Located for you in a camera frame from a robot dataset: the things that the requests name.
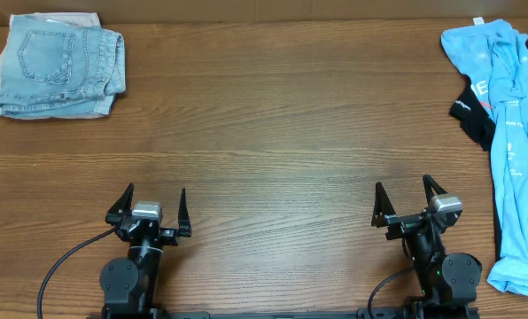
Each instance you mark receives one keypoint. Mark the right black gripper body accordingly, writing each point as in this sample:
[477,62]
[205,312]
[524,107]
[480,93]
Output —
[411,220]

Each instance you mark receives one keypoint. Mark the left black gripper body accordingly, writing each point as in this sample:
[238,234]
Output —
[146,227]

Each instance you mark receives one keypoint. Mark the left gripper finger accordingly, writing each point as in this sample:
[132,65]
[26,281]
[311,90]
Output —
[184,226]
[121,208]

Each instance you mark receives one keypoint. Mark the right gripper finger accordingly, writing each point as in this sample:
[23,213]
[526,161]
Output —
[383,209]
[431,188]

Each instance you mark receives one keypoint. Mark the light blue printed t-shirt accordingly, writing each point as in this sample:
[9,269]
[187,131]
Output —
[495,58]

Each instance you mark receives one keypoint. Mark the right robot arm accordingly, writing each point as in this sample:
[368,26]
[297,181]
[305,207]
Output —
[448,281]

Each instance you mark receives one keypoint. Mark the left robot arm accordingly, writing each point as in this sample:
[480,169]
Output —
[129,283]

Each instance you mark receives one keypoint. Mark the black t-shirt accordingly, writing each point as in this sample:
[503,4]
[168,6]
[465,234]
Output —
[474,120]

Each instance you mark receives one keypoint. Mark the folded light denim shorts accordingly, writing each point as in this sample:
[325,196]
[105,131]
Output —
[60,66]

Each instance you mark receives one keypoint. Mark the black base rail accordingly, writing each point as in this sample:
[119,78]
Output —
[361,313]

